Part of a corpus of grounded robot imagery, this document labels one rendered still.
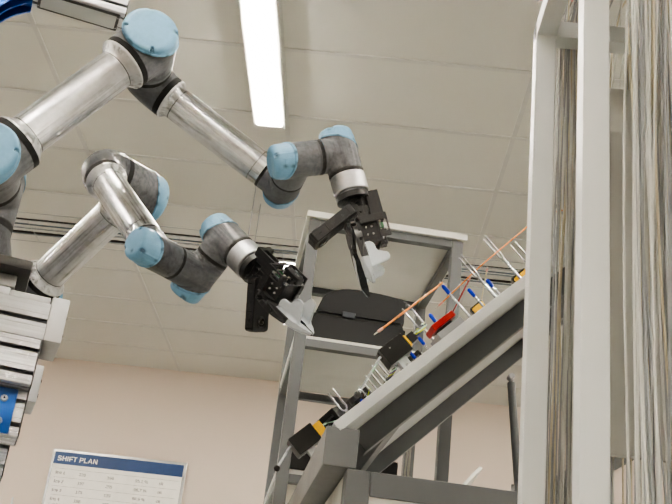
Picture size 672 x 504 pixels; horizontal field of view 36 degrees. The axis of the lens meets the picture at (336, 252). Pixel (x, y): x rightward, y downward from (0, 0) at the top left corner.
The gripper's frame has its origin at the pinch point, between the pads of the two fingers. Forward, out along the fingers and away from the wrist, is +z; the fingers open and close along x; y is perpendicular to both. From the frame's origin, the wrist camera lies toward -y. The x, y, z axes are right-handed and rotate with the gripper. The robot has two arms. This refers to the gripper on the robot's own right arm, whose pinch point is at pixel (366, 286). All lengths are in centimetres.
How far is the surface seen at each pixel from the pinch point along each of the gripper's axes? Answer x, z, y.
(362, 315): 104, -24, 17
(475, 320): -28.3, 19.1, 11.2
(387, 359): -2.1, 16.2, -0.2
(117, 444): 774, -145, -111
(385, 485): -30, 43, -12
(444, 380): -14.7, 25.3, 6.4
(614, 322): -65, 33, 19
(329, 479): -19.9, 38.5, -18.9
